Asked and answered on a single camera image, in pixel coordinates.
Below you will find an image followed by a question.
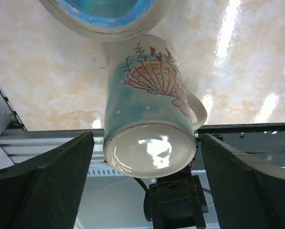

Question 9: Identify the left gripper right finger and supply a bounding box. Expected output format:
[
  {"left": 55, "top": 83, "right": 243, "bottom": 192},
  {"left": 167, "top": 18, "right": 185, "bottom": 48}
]
[{"left": 201, "top": 134, "right": 285, "bottom": 229}]

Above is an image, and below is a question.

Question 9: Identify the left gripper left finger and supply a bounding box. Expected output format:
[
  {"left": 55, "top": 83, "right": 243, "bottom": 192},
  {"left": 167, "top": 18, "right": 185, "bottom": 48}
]
[{"left": 0, "top": 132, "right": 94, "bottom": 229}]

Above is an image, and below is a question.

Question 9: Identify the cream green mug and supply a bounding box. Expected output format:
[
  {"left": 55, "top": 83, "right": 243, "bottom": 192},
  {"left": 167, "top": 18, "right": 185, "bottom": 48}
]
[{"left": 103, "top": 35, "right": 208, "bottom": 178}]

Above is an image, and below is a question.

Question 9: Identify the blue teal mug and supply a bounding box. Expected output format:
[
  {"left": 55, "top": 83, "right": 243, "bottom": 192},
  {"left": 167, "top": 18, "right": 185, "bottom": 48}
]
[{"left": 40, "top": 0, "right": 175, "bottom": 42}]

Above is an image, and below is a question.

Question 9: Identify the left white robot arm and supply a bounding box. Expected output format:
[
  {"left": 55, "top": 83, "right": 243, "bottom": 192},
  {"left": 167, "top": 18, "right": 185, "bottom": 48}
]
[{"left": 0, "top": 132, "right": 285, "bottom": 229}]

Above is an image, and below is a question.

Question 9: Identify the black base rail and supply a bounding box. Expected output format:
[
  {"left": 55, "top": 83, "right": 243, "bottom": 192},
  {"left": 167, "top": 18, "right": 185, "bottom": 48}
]
[{"left": 195, "top": 123, "right": 285, "bottom": 169}]

